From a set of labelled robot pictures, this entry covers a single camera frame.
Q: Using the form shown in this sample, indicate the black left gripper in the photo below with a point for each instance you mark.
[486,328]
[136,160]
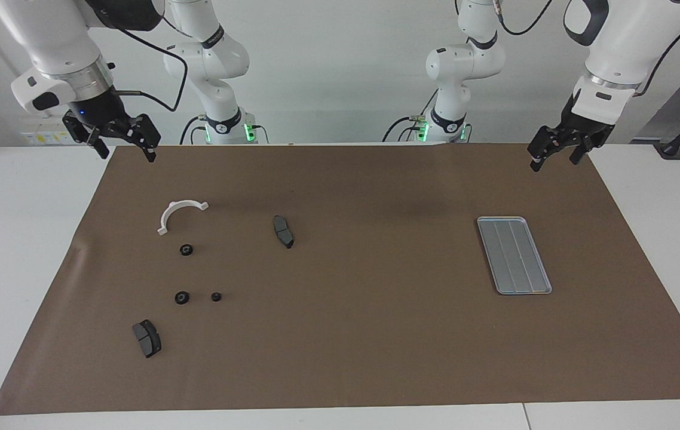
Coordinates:
[582,130]

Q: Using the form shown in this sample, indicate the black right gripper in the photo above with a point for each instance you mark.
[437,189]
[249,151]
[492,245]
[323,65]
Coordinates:
[104,110]

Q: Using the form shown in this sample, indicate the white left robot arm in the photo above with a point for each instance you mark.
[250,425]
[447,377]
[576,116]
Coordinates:
[459,65]

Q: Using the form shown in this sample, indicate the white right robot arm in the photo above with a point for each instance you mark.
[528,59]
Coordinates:
[208,77]

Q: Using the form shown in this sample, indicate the silver metal tray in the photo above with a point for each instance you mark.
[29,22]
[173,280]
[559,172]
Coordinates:
[513,257]

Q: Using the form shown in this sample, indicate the long dark brake pad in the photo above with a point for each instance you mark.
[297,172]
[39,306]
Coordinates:
[283,232]

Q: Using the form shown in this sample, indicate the short dark brake pad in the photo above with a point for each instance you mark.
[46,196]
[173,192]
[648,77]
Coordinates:
[147,339]

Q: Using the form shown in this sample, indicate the brown paper mat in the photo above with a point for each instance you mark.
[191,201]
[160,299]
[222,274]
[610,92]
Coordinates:
[376,328]

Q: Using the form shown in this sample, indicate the white wall socket box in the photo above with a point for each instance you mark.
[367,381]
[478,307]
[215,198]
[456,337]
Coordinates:
[41,134]

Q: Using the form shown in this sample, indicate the white curved plastic bracket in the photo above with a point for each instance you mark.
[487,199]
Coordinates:
[168,214]

